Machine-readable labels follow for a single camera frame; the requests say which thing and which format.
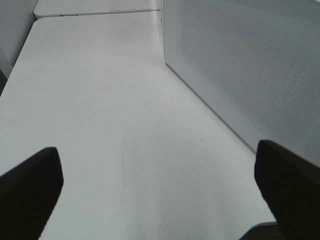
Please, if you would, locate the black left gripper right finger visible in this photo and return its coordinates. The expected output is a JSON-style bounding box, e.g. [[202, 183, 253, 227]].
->
[[254, 140, 320, 240]]

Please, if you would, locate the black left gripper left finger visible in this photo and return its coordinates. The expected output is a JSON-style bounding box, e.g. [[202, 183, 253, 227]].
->
[[0, 147, 64, 240]]

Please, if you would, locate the white microwave door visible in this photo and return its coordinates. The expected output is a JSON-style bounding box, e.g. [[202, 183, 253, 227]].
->
[[163, 0, 320, 165]]

